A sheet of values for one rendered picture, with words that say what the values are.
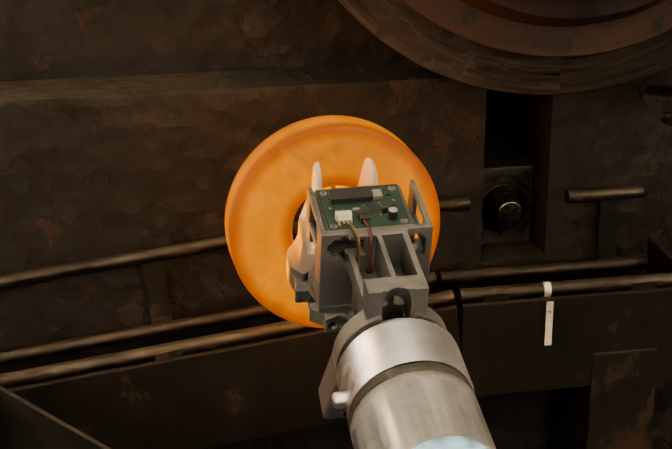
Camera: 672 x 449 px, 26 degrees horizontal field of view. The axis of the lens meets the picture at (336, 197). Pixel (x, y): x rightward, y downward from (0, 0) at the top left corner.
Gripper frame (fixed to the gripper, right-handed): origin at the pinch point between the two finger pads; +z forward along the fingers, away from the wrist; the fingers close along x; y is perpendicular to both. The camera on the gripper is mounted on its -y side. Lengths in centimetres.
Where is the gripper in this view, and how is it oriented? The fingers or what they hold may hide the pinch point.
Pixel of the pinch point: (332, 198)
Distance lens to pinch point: 104.1
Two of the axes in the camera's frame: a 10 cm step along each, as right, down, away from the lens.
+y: 0.4, -8.2, -5.7
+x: -9.8, 0.8, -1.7
